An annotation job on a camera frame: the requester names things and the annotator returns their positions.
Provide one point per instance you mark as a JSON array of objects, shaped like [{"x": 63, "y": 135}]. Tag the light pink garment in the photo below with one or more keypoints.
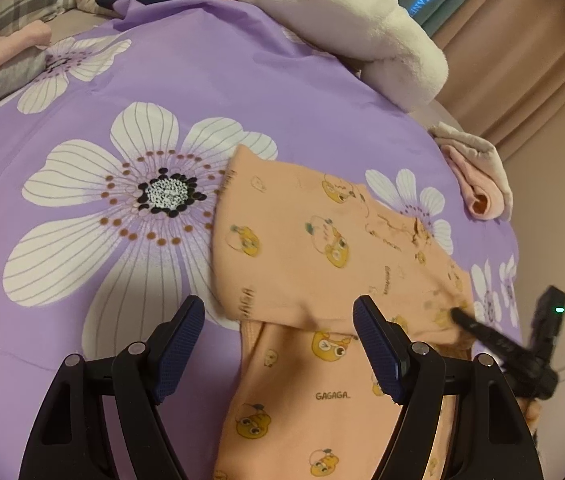
[{"x": 7, "y": 47}]

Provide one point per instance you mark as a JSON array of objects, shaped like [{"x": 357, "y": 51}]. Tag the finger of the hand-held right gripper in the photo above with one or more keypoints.
[{"x": 487, "y": 336}]

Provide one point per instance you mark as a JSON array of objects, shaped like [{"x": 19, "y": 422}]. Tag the orange cartoon print baby garment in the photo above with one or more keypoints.
[{"x": 307, "y": 260}]

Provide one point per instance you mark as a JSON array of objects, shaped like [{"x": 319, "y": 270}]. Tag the white plush blanket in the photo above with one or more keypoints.
[{"x": 342, "y": 15}]

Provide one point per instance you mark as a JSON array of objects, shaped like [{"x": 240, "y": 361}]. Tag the folded pink and cream clothes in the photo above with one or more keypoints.
[{"x": 480, "y": 172}]

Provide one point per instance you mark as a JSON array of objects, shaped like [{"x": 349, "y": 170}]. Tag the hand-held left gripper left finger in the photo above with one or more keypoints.
[{"x": 178, "y": 345}]

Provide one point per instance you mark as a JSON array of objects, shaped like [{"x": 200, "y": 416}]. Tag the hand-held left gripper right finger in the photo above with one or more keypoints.
[{"x": 378, "y": 350}]

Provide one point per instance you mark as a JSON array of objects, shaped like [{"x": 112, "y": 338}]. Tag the pink curtain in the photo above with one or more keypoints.
[{"x": 537, "y": 50}]

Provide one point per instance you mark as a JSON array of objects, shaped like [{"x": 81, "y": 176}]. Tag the purple floral bedsheet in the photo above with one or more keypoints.
[{"x": 172, "y": 85}]

